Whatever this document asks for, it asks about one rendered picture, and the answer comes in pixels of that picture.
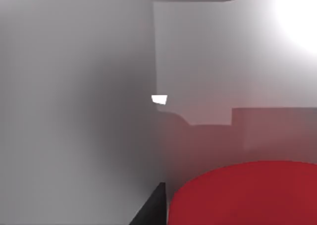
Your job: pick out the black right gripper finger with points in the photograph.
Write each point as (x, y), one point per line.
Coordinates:
(155, 208)

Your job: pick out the red cup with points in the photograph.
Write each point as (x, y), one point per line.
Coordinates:
(245, 195)

